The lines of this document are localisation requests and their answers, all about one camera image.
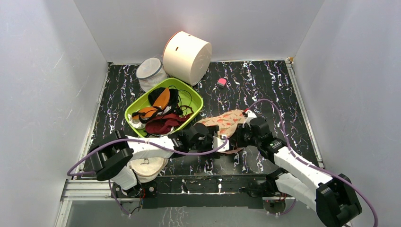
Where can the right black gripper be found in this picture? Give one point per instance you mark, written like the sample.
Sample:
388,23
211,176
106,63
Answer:
239,138

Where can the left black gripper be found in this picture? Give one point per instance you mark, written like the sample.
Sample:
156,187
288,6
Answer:
212,132

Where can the floral mesh laundry bag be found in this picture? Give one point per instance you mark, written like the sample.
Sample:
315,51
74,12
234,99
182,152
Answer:
227,122

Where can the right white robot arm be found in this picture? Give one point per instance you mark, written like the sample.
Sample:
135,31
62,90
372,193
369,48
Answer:
332,198

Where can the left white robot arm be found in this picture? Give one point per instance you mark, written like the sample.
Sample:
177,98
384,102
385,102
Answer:
110,158

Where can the maroon bra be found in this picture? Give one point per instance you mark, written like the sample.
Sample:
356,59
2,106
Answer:
163,125

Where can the orange black bra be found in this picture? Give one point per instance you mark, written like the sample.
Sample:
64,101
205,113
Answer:
162,101

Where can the cream round mesh laundry bag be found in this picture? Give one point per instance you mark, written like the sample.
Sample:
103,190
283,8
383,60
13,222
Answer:
148,169

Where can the white mesh cylindrical laundry bag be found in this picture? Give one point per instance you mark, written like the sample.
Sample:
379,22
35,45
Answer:
150,73

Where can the green plastic bin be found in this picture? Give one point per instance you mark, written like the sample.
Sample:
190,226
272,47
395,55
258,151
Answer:
190,103

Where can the pink small block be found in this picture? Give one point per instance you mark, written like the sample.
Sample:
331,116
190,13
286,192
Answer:
221,83

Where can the white garment in bin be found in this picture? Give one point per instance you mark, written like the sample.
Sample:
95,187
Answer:
136,124

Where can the white cylindrical container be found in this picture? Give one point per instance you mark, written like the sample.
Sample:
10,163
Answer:
187,57

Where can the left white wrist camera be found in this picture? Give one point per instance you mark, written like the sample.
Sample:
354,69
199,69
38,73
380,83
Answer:
220,144

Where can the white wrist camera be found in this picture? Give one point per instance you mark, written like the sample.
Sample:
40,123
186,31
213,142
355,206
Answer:
248,115
220,144

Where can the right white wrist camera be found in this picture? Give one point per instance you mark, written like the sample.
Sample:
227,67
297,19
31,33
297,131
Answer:
248,115

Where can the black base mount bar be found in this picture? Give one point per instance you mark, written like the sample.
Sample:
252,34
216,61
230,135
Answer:
249,191

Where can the aluminium frame rail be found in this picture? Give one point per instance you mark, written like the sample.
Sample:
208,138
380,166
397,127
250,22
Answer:
93,190

